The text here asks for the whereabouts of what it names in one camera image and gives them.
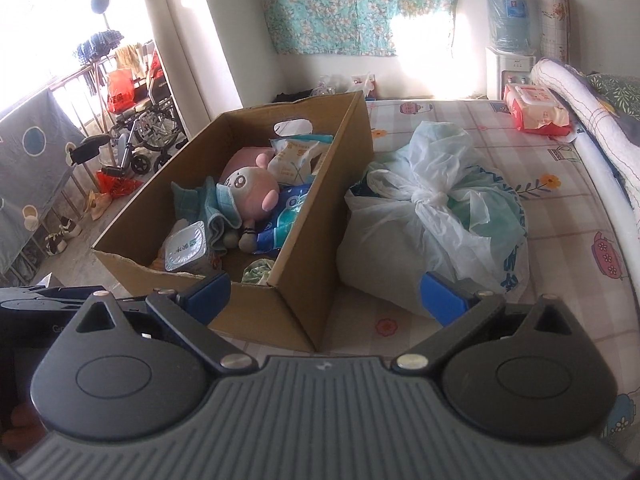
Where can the orange red plastic bag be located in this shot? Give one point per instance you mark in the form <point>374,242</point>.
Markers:
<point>120,92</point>

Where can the green leaf print pillow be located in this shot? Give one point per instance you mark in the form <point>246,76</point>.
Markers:
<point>620,90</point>

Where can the cardboard box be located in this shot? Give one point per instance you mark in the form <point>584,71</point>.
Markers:
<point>310,260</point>

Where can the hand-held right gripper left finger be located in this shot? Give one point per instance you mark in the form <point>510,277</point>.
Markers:
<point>207,297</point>

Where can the person's left hand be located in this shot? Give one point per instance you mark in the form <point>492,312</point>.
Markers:
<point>22,417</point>

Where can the white water dispenser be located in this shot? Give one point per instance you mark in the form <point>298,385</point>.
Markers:
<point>500,70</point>

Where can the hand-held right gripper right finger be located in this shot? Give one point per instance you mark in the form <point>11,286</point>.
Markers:
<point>442,300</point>

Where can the grey sheet with circles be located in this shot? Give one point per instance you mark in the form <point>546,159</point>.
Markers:
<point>35,185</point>

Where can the black cloth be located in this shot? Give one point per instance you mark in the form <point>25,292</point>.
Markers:
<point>290,96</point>

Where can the wheelchair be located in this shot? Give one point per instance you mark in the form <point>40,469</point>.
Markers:
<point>150,125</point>

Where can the pink white plush toy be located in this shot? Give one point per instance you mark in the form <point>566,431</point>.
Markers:
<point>250,180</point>

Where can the blue wet wipes pack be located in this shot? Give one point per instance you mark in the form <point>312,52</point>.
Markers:
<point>287,210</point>

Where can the teal checked cloth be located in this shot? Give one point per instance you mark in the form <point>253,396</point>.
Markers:
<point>200,200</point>

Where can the teal floral curtain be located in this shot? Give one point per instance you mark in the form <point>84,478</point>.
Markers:
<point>350,5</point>

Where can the blue plaid garment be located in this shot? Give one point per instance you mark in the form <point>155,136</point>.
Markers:
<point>97,44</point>

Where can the green patterned cloth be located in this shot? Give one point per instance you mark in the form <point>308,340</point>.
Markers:
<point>259,272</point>

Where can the metal railing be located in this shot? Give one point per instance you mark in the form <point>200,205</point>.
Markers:
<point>65,80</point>

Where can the white cotton swab packet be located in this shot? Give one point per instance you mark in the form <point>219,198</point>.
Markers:
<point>292,160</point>

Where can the blue water jug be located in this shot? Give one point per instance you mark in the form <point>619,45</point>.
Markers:
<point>507,20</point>

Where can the white folded blanket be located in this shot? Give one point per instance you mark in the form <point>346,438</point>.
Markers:
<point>585,105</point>

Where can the red white wet wipes pack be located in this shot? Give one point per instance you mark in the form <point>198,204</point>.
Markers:
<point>535,110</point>

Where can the white cup silver foil lid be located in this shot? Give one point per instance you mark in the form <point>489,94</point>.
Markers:
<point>185,247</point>

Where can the white shoe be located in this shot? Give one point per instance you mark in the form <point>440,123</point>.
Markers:
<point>56,245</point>
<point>71,227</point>

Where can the tan slippers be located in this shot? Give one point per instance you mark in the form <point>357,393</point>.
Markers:
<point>100,205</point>

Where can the crumpled white plastic bag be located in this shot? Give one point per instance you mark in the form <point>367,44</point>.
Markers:
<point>345,85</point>

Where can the rolled floral mat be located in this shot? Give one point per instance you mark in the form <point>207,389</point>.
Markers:
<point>552,25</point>

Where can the yellow towel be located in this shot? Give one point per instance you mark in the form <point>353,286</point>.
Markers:
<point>129,60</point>

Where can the knotted white plastic bag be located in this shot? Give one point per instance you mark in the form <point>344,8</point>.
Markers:
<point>400,260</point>

